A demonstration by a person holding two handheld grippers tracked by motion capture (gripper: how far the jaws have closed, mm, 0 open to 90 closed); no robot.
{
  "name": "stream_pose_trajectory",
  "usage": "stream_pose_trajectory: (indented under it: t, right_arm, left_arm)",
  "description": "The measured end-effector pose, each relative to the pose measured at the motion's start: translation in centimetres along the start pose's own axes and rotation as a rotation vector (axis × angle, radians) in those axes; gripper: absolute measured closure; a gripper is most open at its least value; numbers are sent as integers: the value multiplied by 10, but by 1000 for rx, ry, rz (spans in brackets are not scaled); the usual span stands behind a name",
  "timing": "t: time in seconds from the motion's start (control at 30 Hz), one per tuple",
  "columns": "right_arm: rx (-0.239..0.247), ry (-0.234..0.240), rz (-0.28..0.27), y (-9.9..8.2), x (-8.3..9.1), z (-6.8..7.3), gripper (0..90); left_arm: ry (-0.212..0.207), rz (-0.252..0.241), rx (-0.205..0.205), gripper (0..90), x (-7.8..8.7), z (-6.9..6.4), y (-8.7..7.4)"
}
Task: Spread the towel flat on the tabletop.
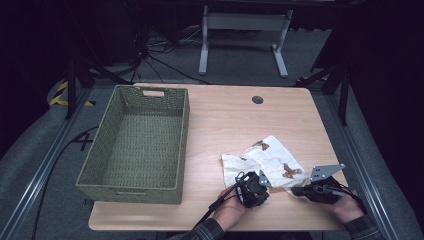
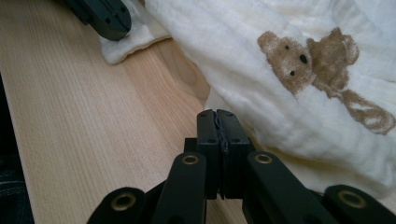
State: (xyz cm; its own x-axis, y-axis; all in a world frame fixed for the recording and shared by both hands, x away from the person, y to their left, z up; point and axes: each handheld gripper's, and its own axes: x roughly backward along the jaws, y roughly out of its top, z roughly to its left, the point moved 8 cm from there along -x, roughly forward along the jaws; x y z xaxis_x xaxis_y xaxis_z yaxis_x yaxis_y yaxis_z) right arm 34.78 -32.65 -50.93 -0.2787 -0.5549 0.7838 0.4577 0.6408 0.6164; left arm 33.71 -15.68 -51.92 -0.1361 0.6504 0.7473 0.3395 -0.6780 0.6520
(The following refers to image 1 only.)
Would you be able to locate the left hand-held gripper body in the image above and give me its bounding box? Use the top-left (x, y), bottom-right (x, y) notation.
top-left (234, 169), bottom-right (273, 210)

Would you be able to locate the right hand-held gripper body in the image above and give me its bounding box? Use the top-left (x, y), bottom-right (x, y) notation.
top-left (307, 162), bottom-right (346, 205)

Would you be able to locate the white cloth with brown print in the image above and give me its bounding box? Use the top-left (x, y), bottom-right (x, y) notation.
top-left (221, 134), bottom-right (311, 198)

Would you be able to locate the green woven basket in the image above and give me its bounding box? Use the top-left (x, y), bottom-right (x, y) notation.
top-left (75, 84), bottom-right (191, 205)

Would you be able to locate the person's left hand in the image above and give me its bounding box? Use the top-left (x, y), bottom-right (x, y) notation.
top-left (212, 185), bottom-right (250, 232)

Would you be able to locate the person's right hand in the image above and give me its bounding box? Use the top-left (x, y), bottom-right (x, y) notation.
top-left (327, 192), bottom-right (365, 224)

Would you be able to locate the black tripod stand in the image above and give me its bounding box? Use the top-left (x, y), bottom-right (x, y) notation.
top-left (293, 62), bottom-right (352, 127)
top-left (64, 54), bottom-right (135, 121)

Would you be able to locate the black cross tape mark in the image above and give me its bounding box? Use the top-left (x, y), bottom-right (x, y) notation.
top-left (71, 132), bottom-right (95, 152)

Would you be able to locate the yellow and black hazard tape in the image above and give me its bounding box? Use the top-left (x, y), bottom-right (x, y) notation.
top-left (49, 80), bottom-right (96, 108)

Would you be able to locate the aluminium floor rail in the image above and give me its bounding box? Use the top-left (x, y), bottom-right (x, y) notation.
top-left (324, 93), bottom-right (402, 240)
top-left (0, 87), bottom-right (94, 240)

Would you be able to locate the grey metal table frame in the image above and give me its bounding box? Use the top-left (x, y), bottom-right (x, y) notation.
top-left (198, 4), bottom-right (295, 80)

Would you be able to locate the bundle of black floor cables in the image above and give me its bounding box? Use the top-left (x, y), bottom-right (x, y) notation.
top-left (126, 4), bottom-right (212, 86)

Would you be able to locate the long black floor cable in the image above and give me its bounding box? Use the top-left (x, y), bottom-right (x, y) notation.
top-left (29, 124), bottom-right (100, 240)

